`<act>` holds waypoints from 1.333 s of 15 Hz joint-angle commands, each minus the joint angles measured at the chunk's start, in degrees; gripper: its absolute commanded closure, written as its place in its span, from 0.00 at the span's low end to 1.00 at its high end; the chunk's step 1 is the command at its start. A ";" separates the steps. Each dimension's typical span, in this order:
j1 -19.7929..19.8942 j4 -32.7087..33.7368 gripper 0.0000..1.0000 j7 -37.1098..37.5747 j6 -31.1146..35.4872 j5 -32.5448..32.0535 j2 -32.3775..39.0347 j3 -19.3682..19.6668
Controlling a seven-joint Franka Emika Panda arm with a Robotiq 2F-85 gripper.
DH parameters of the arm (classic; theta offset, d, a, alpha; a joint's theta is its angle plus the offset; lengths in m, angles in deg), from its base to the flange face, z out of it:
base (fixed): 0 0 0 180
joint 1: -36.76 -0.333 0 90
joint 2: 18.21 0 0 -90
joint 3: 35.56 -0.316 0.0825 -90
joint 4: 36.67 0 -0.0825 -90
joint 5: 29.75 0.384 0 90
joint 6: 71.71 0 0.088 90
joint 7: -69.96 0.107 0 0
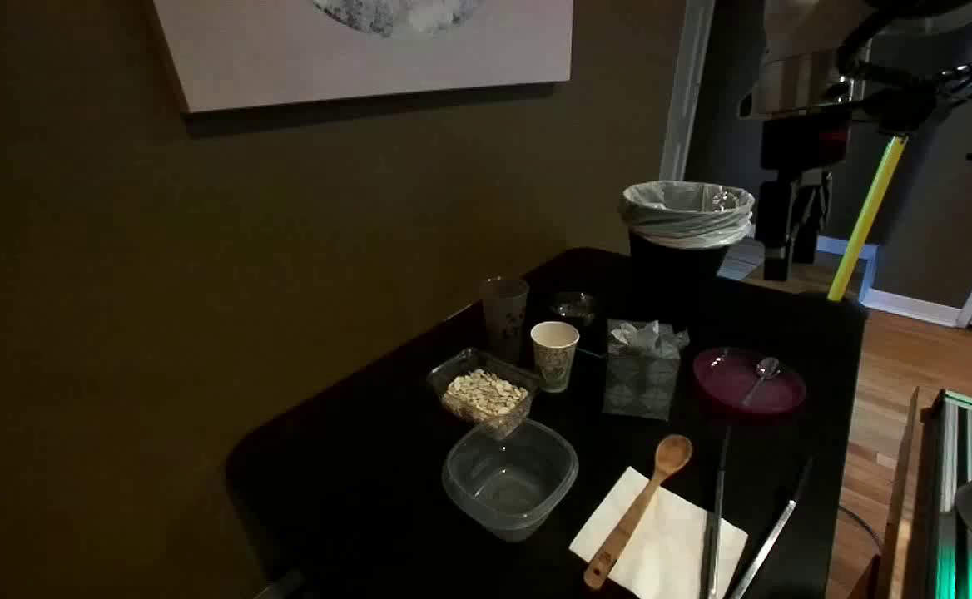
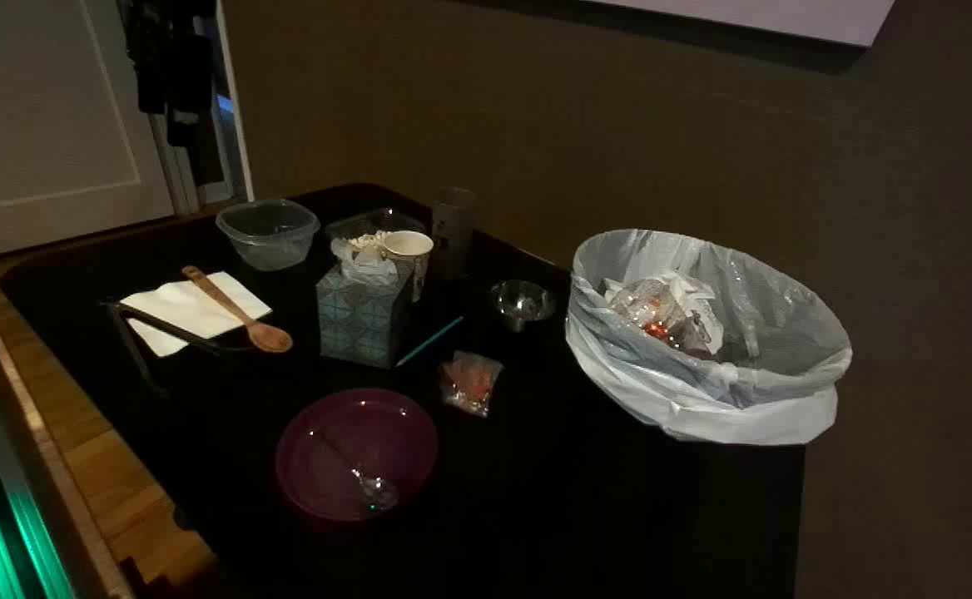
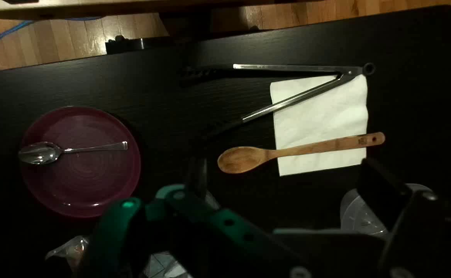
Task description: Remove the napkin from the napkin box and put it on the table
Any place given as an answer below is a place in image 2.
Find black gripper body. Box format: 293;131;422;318
166;0;226;145

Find white tissue napkin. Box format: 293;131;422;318
333;228;401;288

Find flat white paper napkin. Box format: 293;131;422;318
117;268;277;359

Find teal patterned tissue box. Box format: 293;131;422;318
313;262;416;373

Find empty clear plastic container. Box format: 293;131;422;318
212;197;324;277

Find white door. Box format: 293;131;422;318
0;0;179;266

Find clear container with food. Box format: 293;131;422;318
324;207;429;252

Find wooden spoon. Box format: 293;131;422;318
179;262;296;355

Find thin metal tongs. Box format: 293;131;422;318
103;304;171;391

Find white paper cup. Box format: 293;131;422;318
379;225;435;305

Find dark tall tumbler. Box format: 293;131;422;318
429;185;485;285

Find teal straw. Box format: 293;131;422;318
392;313;469;368

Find small clear glass bowl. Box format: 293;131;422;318
485;277;558;337

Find orange snack packet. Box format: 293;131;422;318
435;348;505;419

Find wooden board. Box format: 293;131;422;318
0;305;218;599

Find metal spoon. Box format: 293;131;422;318
309;429;401;517

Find green-lit metal stand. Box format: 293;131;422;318
0;310;78;599

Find crumpled trash pile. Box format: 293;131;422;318
598;268;728;359

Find white-lined trash bin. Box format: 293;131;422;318
562;225;855;449

